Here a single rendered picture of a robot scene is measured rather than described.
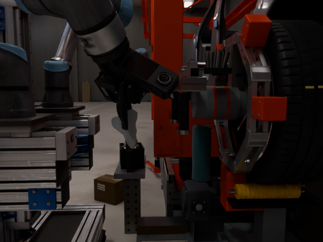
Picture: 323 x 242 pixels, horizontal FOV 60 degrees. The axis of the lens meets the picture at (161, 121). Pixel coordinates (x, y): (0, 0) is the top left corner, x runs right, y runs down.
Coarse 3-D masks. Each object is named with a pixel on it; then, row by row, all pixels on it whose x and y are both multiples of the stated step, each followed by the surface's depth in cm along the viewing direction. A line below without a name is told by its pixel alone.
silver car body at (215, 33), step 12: (216, 0) 299; (264, 0) 132; (216, 12) 244; (264, 12) 132; (204, 24) 336; (216, 24) 232; (204, 36) 381; (216, 36) 238; (228, 36) 248; (192, 48) 357; (204, 48) 350; (204, 60) 351
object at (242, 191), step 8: (240, 184) 109; (248, 184) 109; (256, 184) 110; (264, 184) 110; (272, 184) 109; (280, 184) 109; (288, 184) 109; (296, 184) 109; (232, 192) 108; (240, 192) 106; (248, 192) 106; (256, 192) 106; (264, 192) 107; (272, 192) 107; (280, 192) 107; (288, 192) 107; (296, 192) 107
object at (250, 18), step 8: (248, 16) 94; (256, 16) 94; (264, 16) 94; (248, 24) 92; (256, 24) 91; (264, 24) 91; (248, 32) 93; (256, 32) 93; (264, 32) 93; (248, 40) 95; (256, 40) 95; (264, 40) 95
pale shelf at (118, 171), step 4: (116, 168) 163; (120, 168) 163; (140, 168) 163; (144, 168) 163; (116, 172) 154; (120, 172) 154; (124, 172) 154; (136, 172) 154; (140, 172) 154; (144, 172) 154; (116, 176) 152; (120, 176) 152; (124, 176) 152; (128, 176) 152; (132, 176) 152; (136, 176) 153; (140, 176) 153; (144, 176) 153
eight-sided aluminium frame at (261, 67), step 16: (240, 32) 102; (224, 48) 122; (240, 48) 100; (256, 48) 97; (256, 64) 97; (224, 80) 138; (256, 80) 89; (256, 96) 90; (224, 128) 138; (256, 128) 93; (256, 144) 93; (224, 160) 123; (240, 160) 101; (256, 160) 102
